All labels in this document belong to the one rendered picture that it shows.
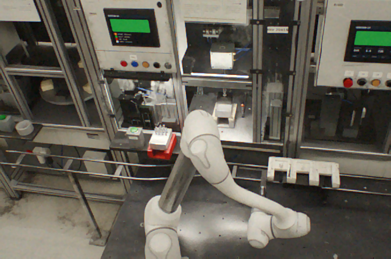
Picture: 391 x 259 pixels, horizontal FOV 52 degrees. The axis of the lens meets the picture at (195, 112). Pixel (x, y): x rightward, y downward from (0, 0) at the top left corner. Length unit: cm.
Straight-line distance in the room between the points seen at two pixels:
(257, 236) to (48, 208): 201
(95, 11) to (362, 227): 172
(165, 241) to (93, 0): 115
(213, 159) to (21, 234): 220
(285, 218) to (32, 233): 212
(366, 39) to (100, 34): 123
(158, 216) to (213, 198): 47
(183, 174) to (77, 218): 168
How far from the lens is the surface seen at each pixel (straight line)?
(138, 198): 241
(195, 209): 231
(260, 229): 193
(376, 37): 185
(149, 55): 204
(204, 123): 161
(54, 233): 331
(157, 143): 221
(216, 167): 152
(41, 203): 354
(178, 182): 181
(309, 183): 220
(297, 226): 188
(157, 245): 189
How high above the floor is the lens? 255
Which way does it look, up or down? 41 degrees down
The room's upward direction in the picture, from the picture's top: 7 degrees counter-clockwise
